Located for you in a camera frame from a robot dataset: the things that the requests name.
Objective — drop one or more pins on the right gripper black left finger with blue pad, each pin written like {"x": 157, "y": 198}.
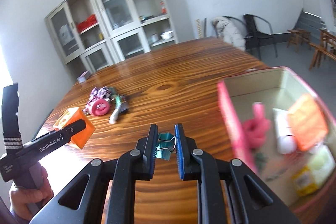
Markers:
{"x": 104, "y": 189}

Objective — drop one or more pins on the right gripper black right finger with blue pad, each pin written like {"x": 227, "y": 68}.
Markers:
{"x": 228, "y": 191}

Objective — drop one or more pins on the orange foam cube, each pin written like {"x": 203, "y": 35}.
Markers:
{"x": 70, "y": 116}

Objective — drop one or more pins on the teal binder clip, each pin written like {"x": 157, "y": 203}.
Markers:
{"x": 166, "y": 144}

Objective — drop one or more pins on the pink twisted foam roller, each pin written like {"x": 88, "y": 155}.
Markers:
{"x": 97, "y": 107}

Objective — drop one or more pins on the leopard print pink scrunchie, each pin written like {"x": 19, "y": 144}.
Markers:
{"x": 104, "y": 93}

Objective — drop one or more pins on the person's left hand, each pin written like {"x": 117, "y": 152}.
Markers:
{"x": 19, "y": 198}

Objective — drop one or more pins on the pink foam roller in tin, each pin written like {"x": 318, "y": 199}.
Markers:
{"x": 255, "y": 129}

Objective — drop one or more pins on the white green tube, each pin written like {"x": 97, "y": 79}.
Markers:
{"x": 114, "y": 116}

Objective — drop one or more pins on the white bottle in tin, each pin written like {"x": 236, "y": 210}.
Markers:
{"x": 286, "y": 141}

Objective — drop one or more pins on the yellow white packet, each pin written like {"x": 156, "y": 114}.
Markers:
{"x": 304, "y": 182}

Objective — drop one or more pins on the pink metal tin box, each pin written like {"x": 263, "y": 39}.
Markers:
{"x": 278, "y": 87}

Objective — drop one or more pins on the small purple white box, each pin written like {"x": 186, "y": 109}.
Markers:
{"x": 84, "y": 76}

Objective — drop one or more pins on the orange embossed foam block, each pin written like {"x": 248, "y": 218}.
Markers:
{"x": 307, "y": 122}

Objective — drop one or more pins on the black metal chair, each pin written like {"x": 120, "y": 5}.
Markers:
{"x": 257, "y": 35}

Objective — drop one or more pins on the chair with white jacket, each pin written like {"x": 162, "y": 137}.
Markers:
{"x": 226, "y": 30}

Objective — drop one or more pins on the small wooden stool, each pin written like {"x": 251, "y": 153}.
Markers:
{"x": 299, "y": 37}

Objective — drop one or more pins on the wooden bench table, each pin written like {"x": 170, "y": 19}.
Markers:
{"x": 325, "y": 48}

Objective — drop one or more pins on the grey glass door cabinet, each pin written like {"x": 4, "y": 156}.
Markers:
{"x": 90, "y": 35}

